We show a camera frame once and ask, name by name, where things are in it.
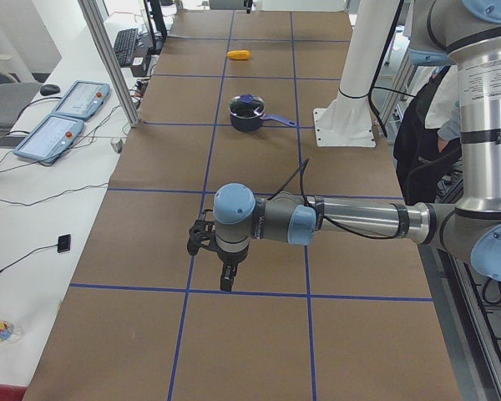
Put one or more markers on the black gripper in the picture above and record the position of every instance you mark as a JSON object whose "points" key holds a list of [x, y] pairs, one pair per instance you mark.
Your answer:
{"points": [[230, 261]]}

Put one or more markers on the glass pot lid blue knob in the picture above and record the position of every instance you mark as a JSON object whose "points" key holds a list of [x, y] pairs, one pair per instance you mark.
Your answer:
{"points": [[246, 106]]}

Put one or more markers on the yellow corn cob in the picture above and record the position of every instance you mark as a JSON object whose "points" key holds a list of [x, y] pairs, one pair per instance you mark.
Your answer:
{"points": [[239, 55]]}

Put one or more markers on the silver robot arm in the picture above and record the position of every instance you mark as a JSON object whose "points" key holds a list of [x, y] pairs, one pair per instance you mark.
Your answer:
{"points": [[469, 32]]}

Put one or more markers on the dark blue saucepan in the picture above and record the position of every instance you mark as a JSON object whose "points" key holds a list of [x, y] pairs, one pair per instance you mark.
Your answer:
{"points": [[253, 124]]}

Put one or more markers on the small black square device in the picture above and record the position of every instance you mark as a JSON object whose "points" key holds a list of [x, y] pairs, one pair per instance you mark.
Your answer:
{"points": [[64, 243]]}

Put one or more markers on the brown paper table cover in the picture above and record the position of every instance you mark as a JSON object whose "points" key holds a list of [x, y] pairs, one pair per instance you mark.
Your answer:
{"points": [[188, 289]]}

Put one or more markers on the lower blue teach pendant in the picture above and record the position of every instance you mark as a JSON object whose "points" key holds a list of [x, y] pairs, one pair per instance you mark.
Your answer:
{"points": [[49, 139]]}

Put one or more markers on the blue teach pendant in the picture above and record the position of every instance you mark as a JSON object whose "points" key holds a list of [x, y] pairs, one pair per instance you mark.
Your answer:
{"points": [[83, 100], [49, 139]]}

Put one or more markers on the person in white coat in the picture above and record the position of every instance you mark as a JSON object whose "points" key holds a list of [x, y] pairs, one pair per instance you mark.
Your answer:
{"points": [[423, 154]]}

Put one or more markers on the upper blue teach pendant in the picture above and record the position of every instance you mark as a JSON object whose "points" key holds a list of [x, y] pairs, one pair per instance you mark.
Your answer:
{"points": [[83, 100]]}

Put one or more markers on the plastic bottle red label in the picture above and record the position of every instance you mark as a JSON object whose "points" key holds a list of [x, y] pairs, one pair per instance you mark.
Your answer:
{"points": [[9, 332]]}

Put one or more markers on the black keyboard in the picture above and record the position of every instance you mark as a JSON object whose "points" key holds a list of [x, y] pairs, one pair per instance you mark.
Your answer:
{"points": [[124, 46]]}

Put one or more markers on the black computer mouse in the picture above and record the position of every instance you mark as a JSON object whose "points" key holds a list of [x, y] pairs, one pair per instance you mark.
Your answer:
{"points": [[49, 89]]}

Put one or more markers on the office chair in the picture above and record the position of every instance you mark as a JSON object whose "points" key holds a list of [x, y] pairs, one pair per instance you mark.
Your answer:
{"points": [[14, 95]]}

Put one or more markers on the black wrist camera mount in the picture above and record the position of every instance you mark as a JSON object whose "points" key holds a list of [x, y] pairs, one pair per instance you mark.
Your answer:
{"points": [[201, 236]]}

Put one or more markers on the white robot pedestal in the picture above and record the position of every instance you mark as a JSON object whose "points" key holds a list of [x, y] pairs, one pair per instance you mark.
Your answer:
{"points": [[347, 121]]}

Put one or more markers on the aluminium frame post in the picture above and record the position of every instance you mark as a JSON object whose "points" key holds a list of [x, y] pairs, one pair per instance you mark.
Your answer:
{"points": [[95, 23]]}

